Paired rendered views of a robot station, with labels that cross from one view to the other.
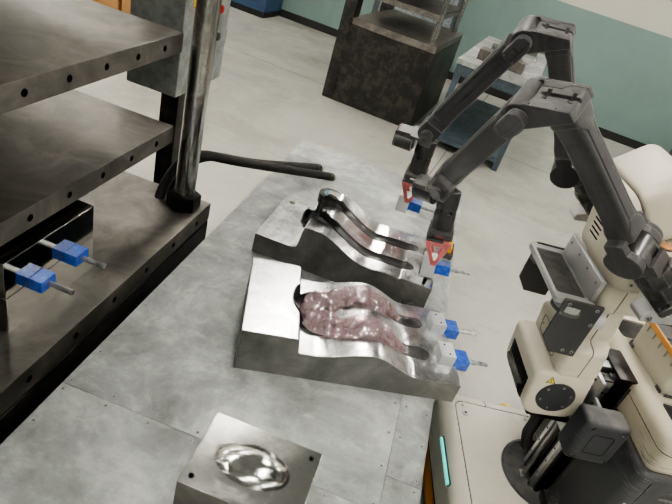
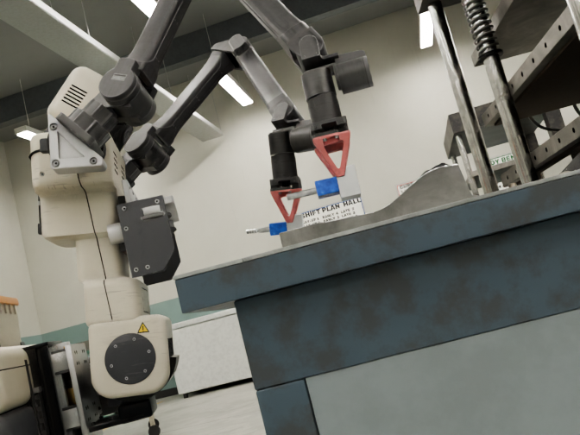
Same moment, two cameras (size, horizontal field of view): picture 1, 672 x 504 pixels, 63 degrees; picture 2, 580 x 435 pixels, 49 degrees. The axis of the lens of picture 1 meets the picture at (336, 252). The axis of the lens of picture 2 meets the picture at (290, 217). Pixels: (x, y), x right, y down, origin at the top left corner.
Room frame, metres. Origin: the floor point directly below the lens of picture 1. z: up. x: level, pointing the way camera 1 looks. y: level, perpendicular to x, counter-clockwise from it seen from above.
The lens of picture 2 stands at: (2.72, -0.33, 0.74)
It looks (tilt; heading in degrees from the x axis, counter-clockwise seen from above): 8 degrees up; 177
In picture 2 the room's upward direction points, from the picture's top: 15 degrees counter-clockwise
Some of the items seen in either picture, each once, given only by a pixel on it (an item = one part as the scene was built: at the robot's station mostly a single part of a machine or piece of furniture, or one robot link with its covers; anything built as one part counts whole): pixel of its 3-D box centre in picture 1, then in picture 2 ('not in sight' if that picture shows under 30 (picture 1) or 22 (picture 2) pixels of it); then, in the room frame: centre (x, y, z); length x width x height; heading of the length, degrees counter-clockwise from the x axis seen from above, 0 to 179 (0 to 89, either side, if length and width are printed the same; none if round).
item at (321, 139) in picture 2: not in sight; (335, 153); (1.61, -0.17, 0.99); 0.07 x 0.07 x 0.09; 84
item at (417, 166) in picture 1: (419, 165); (325, 117); (1.59, -0.16, 1.06); 0.10 x 0.07 x 0.07; 174
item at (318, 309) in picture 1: (356, 312); not in sight; (1.01, -0.09, 0.90); 0.26 x 0.18 x 0.08; 102
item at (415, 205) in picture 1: (418, 206); (322, 189); (1.59, -0.20, 0.93); 0.13 x 0.05 x 0.05; 84
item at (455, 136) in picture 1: (495, 90); not in sight; (5.78, -1.04, 0.46); 1.90 x 0.70 x 0.92; 167
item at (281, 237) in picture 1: (352, 240); (399, 219); (1.37, -0.03, 0.87); 0.50 x 0.26 x 0.14; 85
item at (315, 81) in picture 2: (423, 146); (321, 85); (1.59, -0.15, 1.12); 0.07 x 0.06 x 0.07; 77
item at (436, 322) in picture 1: (452, 329); not in sight; (1.12, -0.34, 0.85); 0.13 x 0.05 x 0.05; 102
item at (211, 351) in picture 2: not in sight; (235, 345); (-5.72, -1.02, 0.47); 1.52 x 0.77 x 0.94; 77
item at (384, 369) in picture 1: (350, 327); not in sight; (1.01, -0.09, 0.85); 0.50 x 0.26 x 0.11; 102
